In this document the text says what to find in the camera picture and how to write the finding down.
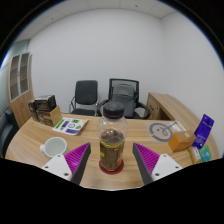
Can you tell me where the small dark brown box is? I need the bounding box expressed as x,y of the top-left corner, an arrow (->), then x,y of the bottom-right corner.
27,99 -> 38,122

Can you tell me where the flat round red coaster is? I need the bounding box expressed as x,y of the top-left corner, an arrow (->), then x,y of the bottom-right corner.
98,159 -> 125,175

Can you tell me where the wooden shelf cabinet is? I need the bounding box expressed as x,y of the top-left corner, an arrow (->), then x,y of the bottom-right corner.
7,52 -> 35,128

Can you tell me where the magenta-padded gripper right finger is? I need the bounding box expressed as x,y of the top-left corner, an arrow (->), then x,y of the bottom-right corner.
132,142 -> 184,186

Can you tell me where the white sticker sheet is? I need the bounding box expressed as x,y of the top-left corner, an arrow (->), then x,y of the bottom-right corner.
52,116 -> 90,136

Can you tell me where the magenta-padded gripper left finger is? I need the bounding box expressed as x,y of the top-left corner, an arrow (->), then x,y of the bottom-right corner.
40,142 -> 92,185

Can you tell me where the small tan box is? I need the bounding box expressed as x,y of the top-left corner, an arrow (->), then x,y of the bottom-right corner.
187,145 -> 202,165

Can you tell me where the large dark brown box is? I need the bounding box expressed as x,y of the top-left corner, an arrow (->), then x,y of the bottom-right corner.
34,94 -> 57,113

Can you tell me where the wooden side desk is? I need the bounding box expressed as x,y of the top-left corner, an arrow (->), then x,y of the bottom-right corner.
145,92 -> 201,131

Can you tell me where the orange box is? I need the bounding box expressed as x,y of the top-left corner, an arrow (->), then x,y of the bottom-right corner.
167,130 -> 197,153

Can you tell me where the white and grey mug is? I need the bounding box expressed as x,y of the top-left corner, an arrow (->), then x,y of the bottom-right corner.
39,136 -> 68,159

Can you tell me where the purple standing card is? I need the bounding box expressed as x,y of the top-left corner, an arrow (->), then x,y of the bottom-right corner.
192,113 -> 215,150

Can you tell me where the green flat box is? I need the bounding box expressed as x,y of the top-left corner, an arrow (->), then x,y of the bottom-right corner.
198,144 -> 213,163

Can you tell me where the black sofa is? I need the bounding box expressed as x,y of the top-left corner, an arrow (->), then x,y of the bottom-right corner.
0,109 -> 19,158

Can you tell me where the tan cardboard box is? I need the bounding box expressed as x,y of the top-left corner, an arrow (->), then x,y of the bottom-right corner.
35,105 -> 63,127

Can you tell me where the clear bottle with black cap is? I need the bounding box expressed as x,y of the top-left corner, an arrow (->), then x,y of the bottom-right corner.
96,101 -> 129,173

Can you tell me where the black mesh office chair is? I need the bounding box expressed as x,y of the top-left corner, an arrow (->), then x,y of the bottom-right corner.
97,78 -> 152,120

